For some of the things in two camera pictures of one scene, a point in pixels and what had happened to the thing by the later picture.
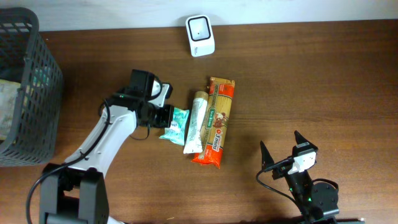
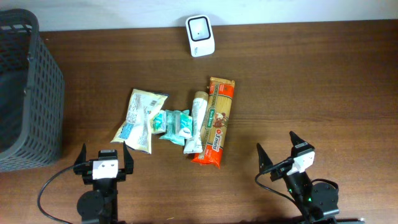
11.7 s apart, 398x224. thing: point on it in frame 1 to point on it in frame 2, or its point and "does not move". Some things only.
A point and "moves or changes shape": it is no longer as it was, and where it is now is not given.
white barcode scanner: x=201 y=35 does not move
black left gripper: x=166 y=117 to x=129 y=163
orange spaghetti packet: x=218 y=111 does not move
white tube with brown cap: x=194 y=141 does not move
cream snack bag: x=9 y=92 moves or changes shape
